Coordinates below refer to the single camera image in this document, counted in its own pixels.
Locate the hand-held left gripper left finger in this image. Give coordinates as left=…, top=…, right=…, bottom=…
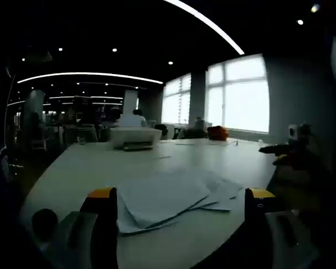
left=44, top=187, right=119, bottom=269

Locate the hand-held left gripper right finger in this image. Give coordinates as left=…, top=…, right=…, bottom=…
left=240, top=187, right=320, bottom=269

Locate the stack of white printing papers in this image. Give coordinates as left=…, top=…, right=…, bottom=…
left=116, top=167, right=245, bottom=235

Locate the orange plush toy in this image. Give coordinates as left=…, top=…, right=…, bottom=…
left=207, top=126, right=230, bottom=141

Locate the white table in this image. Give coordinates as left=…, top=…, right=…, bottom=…
left=21, top=136, right=279, bottom=269

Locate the bright office window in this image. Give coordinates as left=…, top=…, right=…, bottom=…
left=206, top=53, right=270, bottom=134
left=161, top=73, right=192, bottom=124

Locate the white printer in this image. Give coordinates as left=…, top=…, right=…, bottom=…
left=109, top=126, right=162, bottom=152

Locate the black chair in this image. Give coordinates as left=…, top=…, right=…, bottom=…
left=153, top=123, right=169, bottom=140

